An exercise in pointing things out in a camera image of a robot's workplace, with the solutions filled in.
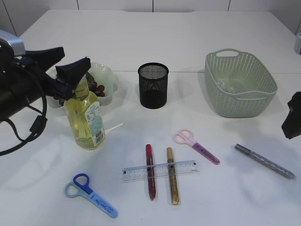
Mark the green woven plastic basket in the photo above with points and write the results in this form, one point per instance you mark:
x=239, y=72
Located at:
x=260, y=86

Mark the black mesh pen holder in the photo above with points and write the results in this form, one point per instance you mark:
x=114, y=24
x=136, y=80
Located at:
x=153, y=82

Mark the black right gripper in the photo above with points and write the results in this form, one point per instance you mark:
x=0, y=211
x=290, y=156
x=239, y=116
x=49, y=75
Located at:
x=291, y=127

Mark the green wavy plate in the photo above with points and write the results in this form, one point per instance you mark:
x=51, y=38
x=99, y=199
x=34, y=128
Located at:
x=102, y=74

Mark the purple artificial grape bunch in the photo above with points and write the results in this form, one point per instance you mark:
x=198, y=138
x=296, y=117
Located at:
x=93, y=86

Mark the gold glitter marker pen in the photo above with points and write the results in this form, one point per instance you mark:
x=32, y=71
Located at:
x=175, y=199

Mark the clear plastic sheet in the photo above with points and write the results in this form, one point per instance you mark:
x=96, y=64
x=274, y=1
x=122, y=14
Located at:
x=231, y=85

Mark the small blue white object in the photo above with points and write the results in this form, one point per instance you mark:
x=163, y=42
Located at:
x=297, y=45

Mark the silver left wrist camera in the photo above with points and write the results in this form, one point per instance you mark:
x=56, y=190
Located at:
x=14, y=42

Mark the red glitter marker pen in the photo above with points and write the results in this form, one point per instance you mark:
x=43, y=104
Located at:
x=150, y=172

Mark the yellow drink bottle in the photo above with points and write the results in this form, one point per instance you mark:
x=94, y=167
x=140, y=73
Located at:
x=84, y=116

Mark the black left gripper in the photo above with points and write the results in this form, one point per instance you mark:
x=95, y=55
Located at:
x=29, y=79

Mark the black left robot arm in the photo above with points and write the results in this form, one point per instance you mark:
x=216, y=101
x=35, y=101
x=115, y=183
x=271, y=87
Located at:
x=8, y=105

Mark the silver glitter marker pen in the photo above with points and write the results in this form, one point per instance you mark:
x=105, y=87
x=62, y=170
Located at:
x=266, y=162

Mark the clear plastic ruler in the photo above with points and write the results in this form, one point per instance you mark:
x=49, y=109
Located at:
x=161, y=170

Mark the blue scissors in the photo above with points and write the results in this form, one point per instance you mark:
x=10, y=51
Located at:
x=87, y=193

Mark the pink purple scissors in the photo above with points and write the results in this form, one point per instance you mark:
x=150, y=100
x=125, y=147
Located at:
x=186, y=137

